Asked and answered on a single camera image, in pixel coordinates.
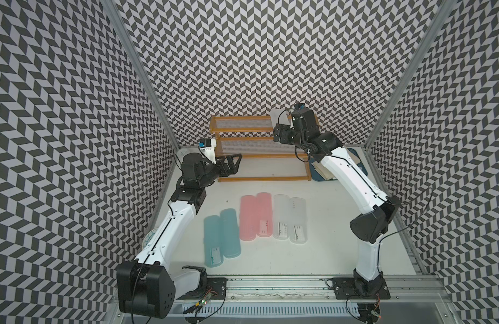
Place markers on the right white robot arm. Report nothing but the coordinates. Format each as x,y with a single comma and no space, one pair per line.
376,208

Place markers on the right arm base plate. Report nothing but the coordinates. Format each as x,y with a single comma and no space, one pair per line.
360,289

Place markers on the teal pencil case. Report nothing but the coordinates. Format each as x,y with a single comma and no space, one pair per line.
230,243
212,241

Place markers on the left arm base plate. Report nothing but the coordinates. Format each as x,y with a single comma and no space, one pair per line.
216,286

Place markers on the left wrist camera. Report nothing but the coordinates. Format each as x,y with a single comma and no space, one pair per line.
207,149

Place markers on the teal rectangular tray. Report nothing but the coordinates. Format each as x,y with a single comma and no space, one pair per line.
352,153

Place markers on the pink pencil case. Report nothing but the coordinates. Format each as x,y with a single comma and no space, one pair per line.
264,207
248,221

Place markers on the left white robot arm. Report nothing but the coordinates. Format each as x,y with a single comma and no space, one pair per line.
152,264

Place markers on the teal pencil case right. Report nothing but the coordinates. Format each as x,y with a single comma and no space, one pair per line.
230,243

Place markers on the pink pencil case left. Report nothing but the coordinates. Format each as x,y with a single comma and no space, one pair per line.
248,221

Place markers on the teal pencil case left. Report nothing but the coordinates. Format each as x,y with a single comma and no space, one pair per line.
212,241

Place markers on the round patterned plate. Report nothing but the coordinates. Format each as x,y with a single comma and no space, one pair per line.
149,237

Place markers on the pink pencil case right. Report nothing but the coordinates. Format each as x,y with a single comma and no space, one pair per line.
264,207

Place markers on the orange wooden three-tier shelf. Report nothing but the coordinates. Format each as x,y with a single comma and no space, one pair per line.
250,136

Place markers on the beige folded cloth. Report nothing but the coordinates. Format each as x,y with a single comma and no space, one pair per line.
321,170

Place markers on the aluminium front rail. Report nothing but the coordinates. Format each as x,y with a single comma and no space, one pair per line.
289,288

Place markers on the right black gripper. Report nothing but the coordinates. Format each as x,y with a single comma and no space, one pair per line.
277,131

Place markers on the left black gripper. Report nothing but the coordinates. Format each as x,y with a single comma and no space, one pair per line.
232,169

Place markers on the clear pencil case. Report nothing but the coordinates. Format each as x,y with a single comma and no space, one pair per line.
298,221
280,118
281,211

